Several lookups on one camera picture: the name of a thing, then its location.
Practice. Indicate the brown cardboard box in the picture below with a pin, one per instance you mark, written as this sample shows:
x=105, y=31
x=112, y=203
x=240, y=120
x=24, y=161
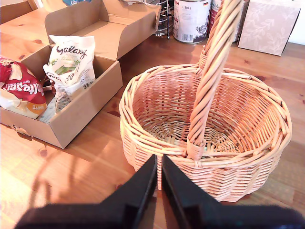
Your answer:
x=78, y=114

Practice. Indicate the leaf patterned tissue box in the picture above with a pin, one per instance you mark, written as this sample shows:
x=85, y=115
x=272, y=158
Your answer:
x=267, y=26

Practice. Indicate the red and white tin can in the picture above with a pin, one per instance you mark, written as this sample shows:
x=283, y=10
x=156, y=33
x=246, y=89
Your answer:
x=213, y=16

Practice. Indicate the white printed paper sheet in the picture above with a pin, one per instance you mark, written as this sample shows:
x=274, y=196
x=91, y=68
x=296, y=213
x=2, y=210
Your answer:
x=47, y=112

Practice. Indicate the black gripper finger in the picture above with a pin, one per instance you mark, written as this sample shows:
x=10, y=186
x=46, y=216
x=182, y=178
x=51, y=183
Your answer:
x=177, y=190
x=143, y=190

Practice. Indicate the red white Maltesers bunnies bag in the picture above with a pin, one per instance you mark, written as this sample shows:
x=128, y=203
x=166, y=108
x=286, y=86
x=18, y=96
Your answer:
x=21, y=88

